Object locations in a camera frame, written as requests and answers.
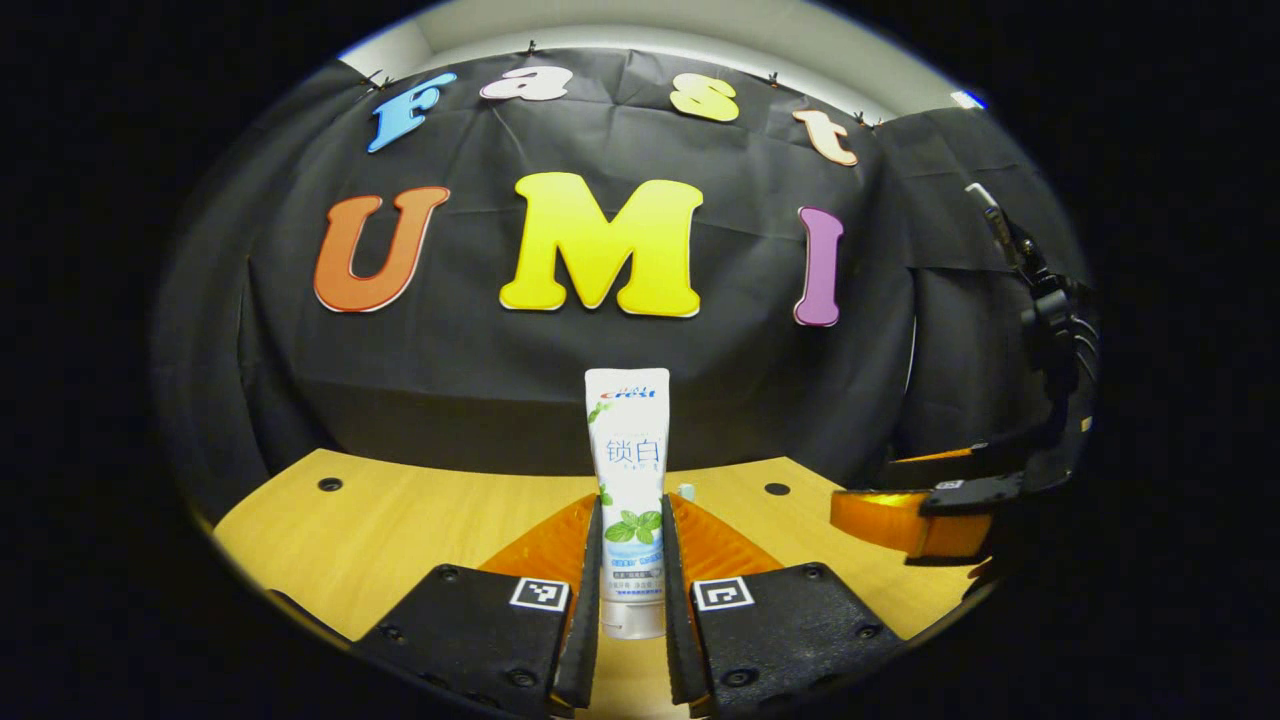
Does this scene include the wooden desktop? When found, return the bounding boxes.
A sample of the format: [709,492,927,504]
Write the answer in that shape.
[212,447,986,720]

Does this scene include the white toothpaste tube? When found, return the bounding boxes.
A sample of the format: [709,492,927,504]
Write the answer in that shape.
[585,367,671,641]

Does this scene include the black backdrop cloth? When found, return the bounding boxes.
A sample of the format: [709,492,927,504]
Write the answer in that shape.
[150,48,1096,521]

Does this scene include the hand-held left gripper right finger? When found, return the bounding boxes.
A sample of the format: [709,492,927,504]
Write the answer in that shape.
[660,491,906,719]

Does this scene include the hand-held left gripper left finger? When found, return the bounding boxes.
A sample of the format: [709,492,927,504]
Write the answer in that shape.
[350,493,605,720]

